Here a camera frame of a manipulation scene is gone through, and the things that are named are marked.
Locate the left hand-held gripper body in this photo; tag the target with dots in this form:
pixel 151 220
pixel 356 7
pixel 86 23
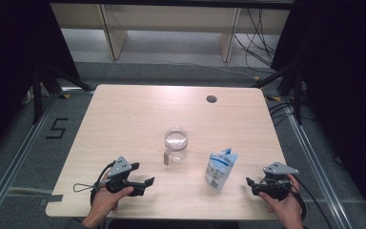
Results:
pixel 120 167

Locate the aluminium floor rail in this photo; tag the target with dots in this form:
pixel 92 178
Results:
pixel 314 165
pixel 16 159

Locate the person's right hand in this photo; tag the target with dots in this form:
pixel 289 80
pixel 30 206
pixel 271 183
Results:
pixel 289 208

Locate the person's left hand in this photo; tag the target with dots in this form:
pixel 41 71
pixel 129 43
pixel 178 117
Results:
pixel 106 202

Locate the white and blue pouch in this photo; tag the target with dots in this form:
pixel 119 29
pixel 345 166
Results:
pixel 219 168

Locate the clear jar lid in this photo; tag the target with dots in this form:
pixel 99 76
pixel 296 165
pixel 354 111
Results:
pixel 175 138

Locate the clear glass jar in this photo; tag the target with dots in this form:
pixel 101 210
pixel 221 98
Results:
pixel 178 154

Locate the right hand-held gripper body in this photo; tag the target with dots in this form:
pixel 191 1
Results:
pixel 278 168

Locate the light wooden shelf unit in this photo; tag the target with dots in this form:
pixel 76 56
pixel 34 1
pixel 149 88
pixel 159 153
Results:
pixel 171 19

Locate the dark curtain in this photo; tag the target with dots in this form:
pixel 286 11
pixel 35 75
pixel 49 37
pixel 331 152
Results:
pixel 6 63
pixel 346 79

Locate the black metal stand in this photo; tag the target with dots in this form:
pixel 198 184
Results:
pixel 37 98
pixel 297 95

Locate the grey tape strip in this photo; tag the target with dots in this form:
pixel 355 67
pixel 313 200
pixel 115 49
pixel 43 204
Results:
pixel 52 199

